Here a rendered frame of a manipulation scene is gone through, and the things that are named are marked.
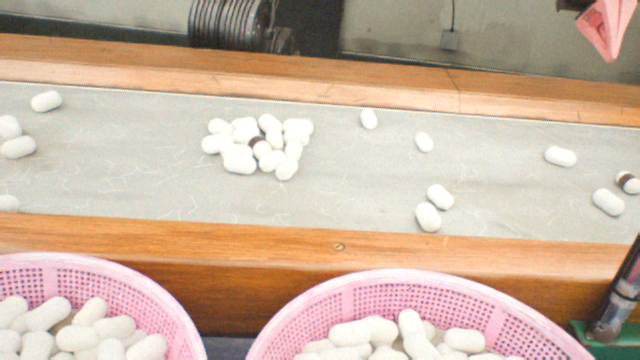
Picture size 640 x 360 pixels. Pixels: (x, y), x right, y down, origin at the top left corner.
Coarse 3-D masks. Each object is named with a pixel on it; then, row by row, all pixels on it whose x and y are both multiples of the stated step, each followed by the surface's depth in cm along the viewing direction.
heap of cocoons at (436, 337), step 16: (368, 320) 44; (384, 320) 44; (400, 320) 45; (416, 320) 44; (336, 336) 42; (352, 336) 42; (368, 336) 42; (384, 336) 43; (400, 336) 45; (416, 336) 43; (432, 336) 45; (448, 336) 44; (464, 336) 43; (480, 336) 43; (304, 352) 42; (320, 352) 42; (336, 352) 40; (352, 352) 41; (368, 352) 43; (384, 352) 41; (400, 352) 41; (416, 352) 42; (432, 352) 41; (448, 352) 43; (464, 352) 44; (480, 352) 44
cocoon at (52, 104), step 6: (36, 96) 65; (42, 96) 66; (48, 96) 66; (54, 96) 66; (60, 96) 67; (36, 102) 65; (42, 102) 65; (48, 102) 66; (54, 102) 66; (60, 102) 67; (36, 108) 65; (42, 108) 65; (48, 108) 66; (54, 108) 67
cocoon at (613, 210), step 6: (600, 192) 61; (606, 192) 60; (594, 198) 61; (600, 198) 60; (606, 198) 60; (612, 198) 60; (618, 198) 60; (600, 204) 61; (606, 204) 60; (612, 204) 59; (618, 204) 59; (624, 204) 59; (606, 210) 60; (612, 210) 59; (618, 210) 59
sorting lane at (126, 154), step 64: (64, 128) 64; (128, 128) 65; (192, 128) 67; (320, 128) 70; (384, 128) 72; (448, 128) 74; (512, 128) 76; (576, 128) 78; (0, 192) 53; (64, 192) 54; (128, 192) 55; (192, 192) 56; (256, 192) 57; (320, 192) 58; (384, 192) 59; (448, 192) 61; (512, 192) 62; (576, 192) 64
